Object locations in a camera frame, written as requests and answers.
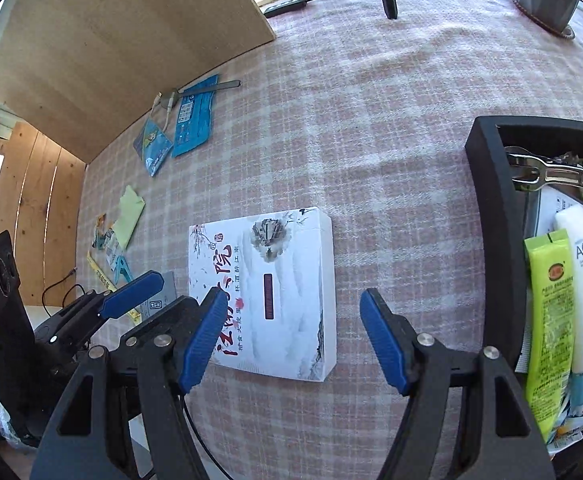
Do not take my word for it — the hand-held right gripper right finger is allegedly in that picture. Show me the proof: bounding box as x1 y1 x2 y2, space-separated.
359 287 557 480

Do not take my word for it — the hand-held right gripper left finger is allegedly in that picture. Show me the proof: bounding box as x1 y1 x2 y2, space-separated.
30 287 228 480

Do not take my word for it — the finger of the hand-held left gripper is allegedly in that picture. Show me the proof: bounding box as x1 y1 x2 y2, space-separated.
46 270 166 347
109 296 201 359

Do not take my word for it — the long yellow stick packet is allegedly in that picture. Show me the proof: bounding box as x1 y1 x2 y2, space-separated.
86 251 142 323

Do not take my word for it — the yellow-green cleaning cloth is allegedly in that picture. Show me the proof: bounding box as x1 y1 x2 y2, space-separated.
113 185 146 251

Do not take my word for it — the white printed box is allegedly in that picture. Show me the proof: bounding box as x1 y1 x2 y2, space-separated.
188 206 335 382

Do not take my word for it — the black storage tray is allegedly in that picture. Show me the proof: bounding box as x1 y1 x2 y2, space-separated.
465 116 583 461

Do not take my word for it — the blue plastic clip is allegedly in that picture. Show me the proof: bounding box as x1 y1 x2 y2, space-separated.
106 255 135 288

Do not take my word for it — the light wooden panel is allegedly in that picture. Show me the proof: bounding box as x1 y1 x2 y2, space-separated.
0 121 87 306

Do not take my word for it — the clear plastic bag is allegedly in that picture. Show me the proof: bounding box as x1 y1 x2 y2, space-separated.
0 407 40 450

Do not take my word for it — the small blue packet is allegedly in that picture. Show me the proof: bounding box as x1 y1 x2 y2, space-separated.
132 119 174 178

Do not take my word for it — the green tube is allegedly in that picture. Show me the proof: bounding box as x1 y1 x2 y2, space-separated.
524 229 575 443

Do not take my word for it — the large blue packet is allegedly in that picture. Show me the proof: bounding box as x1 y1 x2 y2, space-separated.
172 74 221 158

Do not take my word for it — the pink plaid tablecloth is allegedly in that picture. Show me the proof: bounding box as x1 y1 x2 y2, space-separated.
74 0 583 480

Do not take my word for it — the white paper packet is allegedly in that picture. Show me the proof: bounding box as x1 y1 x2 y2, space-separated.
536 187 583 241

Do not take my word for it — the silver metal clip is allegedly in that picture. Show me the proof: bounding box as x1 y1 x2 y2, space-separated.
504 145 583 193

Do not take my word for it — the brown cardboard board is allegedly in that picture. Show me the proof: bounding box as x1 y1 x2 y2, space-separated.
0 0 277 165

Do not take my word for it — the black power strip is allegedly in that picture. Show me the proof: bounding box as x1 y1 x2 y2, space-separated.
263 0 308 17

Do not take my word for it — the dark round pot saucer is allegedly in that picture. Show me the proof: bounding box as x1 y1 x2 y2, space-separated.
505 0 576 40

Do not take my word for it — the white cable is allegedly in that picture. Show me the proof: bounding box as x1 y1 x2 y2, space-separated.
150 91 175 131

